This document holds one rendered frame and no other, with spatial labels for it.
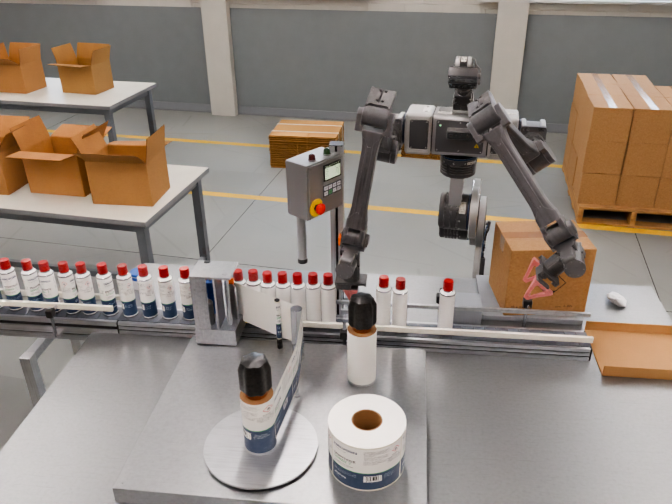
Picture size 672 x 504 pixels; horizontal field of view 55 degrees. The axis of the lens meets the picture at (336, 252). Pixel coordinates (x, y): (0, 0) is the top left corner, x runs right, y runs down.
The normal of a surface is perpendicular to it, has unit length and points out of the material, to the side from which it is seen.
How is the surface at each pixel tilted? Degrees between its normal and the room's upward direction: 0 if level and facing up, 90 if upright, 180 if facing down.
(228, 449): 0
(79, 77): 90
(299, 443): 0
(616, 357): 0
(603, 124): 90
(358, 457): 90
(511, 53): 90
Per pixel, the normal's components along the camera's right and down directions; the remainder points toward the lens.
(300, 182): -0.66, 0.36
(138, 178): -0.15, 0.47
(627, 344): -0.01, -0.88
